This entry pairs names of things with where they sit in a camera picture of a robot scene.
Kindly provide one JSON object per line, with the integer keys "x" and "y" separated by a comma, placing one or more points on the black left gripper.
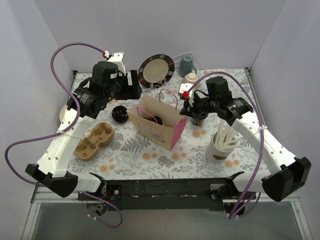
{"x": 129, "y": 87}

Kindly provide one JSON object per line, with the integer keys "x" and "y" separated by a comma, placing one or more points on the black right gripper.
{"x": 189, "y": 106}

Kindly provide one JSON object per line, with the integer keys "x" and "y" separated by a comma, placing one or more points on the black plastic lid stack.
{"x": 119, "y": 114}

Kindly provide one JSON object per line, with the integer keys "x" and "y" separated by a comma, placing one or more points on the paper bag pink handles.
{"x": 173, "y": 126}

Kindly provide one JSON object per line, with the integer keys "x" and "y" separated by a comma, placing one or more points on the black cup lid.
{"x": 155, "y": 119}

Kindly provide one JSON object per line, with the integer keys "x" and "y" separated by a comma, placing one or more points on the brown cardboard cup carrier stack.
{"x": 90, "y": 145}

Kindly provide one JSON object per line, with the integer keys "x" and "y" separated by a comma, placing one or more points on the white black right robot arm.
{"x": 287, "y": 173}

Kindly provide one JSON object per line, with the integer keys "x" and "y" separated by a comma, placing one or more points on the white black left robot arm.
{"x": 92, "y": 95}

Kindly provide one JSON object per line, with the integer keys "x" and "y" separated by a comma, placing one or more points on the dark rimmed plate in rack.
{"x": 156, "y": 71}

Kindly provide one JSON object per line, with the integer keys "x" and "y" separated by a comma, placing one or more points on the patterned ceramic bowl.
{"x": 190, "y": 78}

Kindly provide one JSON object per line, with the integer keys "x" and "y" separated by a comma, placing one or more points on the grey green mug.
{"x": 186, "y": 66}

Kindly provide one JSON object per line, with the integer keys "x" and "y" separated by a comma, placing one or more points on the white cup with stirrers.
{"x": 222, "y": 143}

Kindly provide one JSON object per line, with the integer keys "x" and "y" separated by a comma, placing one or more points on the floral tablecloth mat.
{"x": 130, "y": 155}

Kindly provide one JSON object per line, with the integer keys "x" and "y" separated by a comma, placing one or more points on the cream plate on table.
{"x": 61, "y": 117}

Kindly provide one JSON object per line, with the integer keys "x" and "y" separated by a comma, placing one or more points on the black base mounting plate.
{"x": 162, "y": 194}

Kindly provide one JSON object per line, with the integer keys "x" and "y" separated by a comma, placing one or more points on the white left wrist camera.
{"x": 118, "y": 58}

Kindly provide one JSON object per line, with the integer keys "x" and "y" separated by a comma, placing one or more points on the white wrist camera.
{"x": 118, "y": 58}
{"x": 184, "y": 87}

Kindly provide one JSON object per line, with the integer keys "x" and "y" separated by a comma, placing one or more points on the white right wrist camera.
{"x": 184, "y": 87}

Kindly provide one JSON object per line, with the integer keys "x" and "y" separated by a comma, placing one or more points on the white wire dish rack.
{"x": 174, "y": 83}

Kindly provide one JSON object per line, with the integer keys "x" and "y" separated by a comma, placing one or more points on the aluminium frame rail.
{"x": 185, "y": 217}

